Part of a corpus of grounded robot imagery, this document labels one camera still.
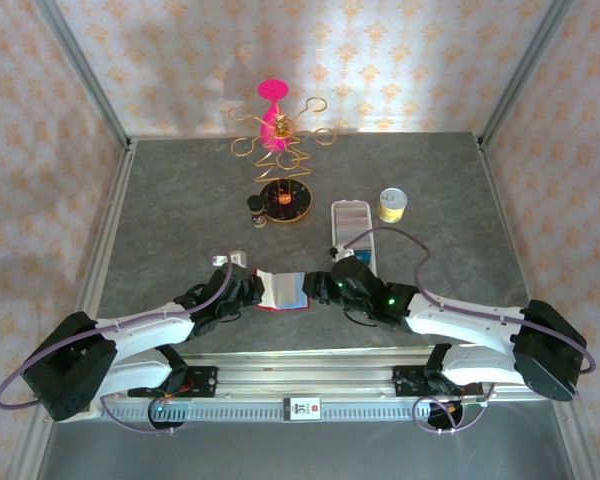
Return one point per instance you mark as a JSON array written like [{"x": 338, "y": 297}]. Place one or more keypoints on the red card holder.
[{"x": 282, "y": 290}]

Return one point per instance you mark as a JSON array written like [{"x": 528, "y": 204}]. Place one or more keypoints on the blue credit card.
[{"x": 364, "y": 257}]

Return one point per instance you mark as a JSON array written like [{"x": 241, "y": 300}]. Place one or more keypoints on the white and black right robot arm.
[{"x": 460, "y": 317}]

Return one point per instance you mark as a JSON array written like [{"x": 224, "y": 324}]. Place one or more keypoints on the white perforated card tray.
[{"x": 350, "y": 235}]

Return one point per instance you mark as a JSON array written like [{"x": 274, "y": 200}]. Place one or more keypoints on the stack of silver cards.
[{"x": 352, "y": 220}]

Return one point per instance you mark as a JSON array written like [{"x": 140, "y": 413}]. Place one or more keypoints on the small dark bottle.
[{"x": 256, "y": 212}]

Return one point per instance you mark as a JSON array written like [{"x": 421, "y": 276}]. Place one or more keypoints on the yellow tin can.
[{"x": 392, "y": 210}]

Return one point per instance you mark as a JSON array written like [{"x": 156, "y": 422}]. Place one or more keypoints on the white label tag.
[{"x": 302, "y": 409}]

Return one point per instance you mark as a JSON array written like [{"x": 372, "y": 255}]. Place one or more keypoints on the pink wine glass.
[{"x": 273, "y": 90}]

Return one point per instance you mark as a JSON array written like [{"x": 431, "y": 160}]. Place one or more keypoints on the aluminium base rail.
[{"x": 305, "y": 372}]

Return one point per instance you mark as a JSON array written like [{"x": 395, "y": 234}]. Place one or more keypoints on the aluminium table edge rail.
[
  {"x": 496, "y": 200},
  {"x": 114, "y": 200}
]

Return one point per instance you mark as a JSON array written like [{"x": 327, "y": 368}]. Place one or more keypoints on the aluminium frame post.
[
  {"x": 525, "y": 70},
  {"x": 84, "y": 70}
]

